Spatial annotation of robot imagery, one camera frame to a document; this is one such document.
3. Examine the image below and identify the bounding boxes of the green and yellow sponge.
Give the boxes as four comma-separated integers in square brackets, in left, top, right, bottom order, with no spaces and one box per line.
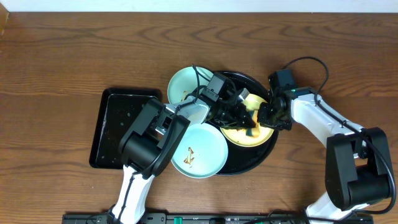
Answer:
[246,108,260,138]

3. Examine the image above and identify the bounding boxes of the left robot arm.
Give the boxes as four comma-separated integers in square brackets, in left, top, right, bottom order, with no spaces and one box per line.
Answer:
[109,96,228,223]

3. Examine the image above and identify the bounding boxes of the light blue plate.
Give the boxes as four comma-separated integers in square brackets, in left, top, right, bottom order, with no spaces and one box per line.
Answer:
[167,67,213,104]
[172,123,228,179]

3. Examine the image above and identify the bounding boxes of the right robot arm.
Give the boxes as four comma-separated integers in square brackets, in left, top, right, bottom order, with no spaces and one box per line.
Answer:
[257,87,397,223]

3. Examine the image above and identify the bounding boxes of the near light blue plate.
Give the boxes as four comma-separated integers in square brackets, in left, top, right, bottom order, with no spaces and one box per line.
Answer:
[172,123,228,179]

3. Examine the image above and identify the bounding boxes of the round black tray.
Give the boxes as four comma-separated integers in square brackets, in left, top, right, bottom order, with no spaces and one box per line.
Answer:
[205,71,279,175]

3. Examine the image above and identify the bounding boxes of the yellow plate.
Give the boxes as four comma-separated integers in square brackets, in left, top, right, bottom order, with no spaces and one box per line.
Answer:
[221,93,274,147]

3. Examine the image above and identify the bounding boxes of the black aluminium rail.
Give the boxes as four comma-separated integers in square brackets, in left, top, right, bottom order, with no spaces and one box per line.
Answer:
[61,212,373,224]

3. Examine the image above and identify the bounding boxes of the far light blue plate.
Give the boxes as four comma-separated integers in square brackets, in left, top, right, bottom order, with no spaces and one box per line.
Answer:
[167,67,213,104]

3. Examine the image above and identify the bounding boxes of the rectangular black tray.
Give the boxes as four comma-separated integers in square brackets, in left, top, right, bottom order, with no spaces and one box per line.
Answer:
[89,88,162,169]

